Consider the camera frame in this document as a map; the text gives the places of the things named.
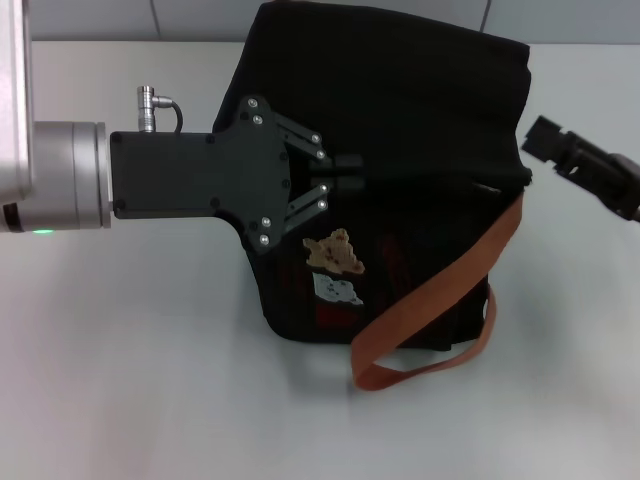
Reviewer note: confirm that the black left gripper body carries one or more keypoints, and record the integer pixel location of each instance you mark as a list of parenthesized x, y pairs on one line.
[(200, 175)]

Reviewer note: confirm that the rectangular metal zipper pull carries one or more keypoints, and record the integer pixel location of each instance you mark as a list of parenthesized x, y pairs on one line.
[(492, 190)]

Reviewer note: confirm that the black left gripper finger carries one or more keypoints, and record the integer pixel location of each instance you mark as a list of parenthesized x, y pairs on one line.
[(312, 202), (310, 142)]

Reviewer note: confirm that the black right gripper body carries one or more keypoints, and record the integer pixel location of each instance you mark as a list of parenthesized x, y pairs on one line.
[(625, 190)]

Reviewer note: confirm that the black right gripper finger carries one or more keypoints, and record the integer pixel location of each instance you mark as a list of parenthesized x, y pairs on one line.
[(542, 137)]

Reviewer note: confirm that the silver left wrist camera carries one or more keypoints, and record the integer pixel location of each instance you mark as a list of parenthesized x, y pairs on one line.
[(15, 100)]

